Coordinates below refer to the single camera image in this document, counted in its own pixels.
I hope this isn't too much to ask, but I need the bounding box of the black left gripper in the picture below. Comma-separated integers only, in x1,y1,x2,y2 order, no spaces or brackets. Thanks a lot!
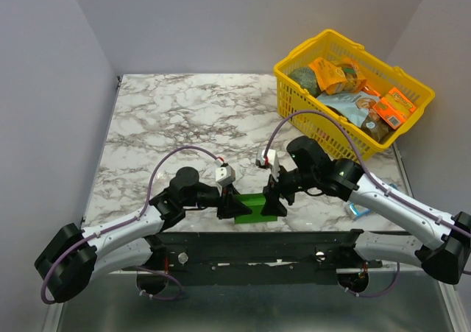
183,183,252,220

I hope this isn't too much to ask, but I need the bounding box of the green paper box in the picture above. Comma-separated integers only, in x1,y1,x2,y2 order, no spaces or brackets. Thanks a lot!
234,194,277,225

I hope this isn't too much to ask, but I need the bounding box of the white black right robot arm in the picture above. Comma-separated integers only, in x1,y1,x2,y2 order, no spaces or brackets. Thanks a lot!
256,136,470,285

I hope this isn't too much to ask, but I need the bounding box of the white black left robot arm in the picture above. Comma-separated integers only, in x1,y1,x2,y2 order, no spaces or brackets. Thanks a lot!
34,163,253,305

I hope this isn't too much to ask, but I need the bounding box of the orange cracker box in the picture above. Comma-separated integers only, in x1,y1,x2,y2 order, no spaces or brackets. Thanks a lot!
372,88,417,130

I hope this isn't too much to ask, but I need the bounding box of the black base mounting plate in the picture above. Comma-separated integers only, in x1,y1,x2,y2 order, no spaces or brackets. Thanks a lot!
141,230,382,292

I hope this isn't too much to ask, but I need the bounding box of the small blue white packet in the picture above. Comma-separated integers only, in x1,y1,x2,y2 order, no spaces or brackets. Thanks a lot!
345,203,371,220

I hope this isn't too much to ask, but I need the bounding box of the yellow plastic shopping basket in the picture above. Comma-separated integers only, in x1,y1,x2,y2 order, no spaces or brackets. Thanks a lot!
274,29,435,160

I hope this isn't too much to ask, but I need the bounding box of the light blue snack bag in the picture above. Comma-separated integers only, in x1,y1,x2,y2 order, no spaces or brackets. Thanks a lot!
316,91,380,130

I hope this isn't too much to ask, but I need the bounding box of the orange snack bag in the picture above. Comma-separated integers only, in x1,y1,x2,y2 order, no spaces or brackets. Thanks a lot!
308,57,367,95

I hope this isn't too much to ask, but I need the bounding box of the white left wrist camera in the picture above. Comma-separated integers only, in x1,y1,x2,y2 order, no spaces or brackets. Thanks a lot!
214,163,236,194

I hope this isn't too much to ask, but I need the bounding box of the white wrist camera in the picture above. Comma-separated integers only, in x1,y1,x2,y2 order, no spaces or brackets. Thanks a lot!
255,149,280,181
214,163,236,194

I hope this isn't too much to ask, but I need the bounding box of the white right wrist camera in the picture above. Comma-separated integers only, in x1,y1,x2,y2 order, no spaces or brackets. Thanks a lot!
255,149,280,181

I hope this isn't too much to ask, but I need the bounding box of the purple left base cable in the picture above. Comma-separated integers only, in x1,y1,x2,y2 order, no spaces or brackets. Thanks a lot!
134,265,184,302

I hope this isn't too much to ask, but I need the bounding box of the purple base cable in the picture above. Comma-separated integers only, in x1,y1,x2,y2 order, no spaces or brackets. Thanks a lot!
134,265,184,302
344,261,401,298

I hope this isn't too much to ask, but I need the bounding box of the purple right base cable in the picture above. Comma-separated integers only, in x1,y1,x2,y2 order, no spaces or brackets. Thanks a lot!
344,261,401,298

